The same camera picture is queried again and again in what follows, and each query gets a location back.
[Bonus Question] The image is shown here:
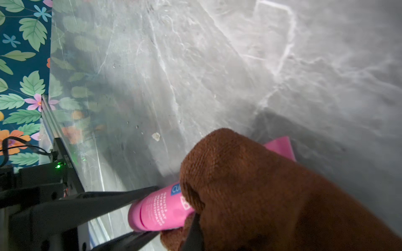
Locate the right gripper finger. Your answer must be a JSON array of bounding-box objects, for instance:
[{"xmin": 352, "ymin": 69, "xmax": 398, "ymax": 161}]
[{"xmin": 181, "ymin": 213, "xmax": 204, "ymax": 251}]

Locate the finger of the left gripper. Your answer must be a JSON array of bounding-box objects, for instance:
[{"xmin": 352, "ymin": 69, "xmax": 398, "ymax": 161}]
[
  {"xmin": 91, "ymin": 232, "xmax": 159, "ymax": 251},
  {"xmin": 9, "ymin": 186, "xmax": 158, "ymax": 234}
]

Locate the pink toothpaste tube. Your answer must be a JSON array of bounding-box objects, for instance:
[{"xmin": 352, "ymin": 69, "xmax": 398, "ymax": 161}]
[{"xmin": 128, "ymin": 129, "xmax": 297, "ymax": 232}]

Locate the brown cloth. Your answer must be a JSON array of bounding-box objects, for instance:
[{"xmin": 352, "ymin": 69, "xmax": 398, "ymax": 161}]
[{"xmin": 180, "ymin": 128, "xmax": 402, "ymax": 251}]

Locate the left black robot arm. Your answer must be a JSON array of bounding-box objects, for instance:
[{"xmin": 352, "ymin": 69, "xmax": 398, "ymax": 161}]
[{"xmin": 1, "ymin": 163, "xmax": 157, "ymax": 251}]

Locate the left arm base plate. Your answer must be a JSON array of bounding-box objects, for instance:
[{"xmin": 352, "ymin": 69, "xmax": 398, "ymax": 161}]
[{"xmin": 52, "ymin": 138, "xmax": 85, "ymax": 196}]

